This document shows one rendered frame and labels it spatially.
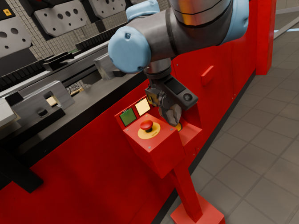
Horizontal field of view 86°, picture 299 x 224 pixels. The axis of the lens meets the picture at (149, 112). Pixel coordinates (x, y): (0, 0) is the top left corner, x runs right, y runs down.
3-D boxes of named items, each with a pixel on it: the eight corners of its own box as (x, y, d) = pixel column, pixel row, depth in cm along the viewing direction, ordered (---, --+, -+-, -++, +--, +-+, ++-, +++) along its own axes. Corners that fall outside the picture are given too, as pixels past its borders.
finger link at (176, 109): (172, 115, 60) (167, 95, 54) (184, 122, 55) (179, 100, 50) (166, 120, 58) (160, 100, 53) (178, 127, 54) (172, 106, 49)
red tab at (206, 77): (205, 86, 104) (203, 76, 100) (202, 85, 105) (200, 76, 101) (215, 74, 111) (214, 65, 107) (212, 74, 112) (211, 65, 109)
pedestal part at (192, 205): (195, 223, 82) (167, 155, 53) (187, 214, 86) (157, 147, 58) (203, 214, 84) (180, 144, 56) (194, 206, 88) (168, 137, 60)
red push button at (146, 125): (148, 138, 46) (143, 129, 44) (141, 133, 49) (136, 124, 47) (158, 130, 48) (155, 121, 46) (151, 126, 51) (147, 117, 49)
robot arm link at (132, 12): (116, 12, 33) (130, 6, 39) (134, 63, 39) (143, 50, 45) (153, 0, 30) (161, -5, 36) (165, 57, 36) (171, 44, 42)
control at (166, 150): (162, 179, 47) (140, 136, 38) (135, 153, 60) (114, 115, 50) (204, 138, 54) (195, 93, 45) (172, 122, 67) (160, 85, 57)
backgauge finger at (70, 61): (63, 71, 62) (55, 58, 60) (46, 71, 80) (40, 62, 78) (89, 58, 68) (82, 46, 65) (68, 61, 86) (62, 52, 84)
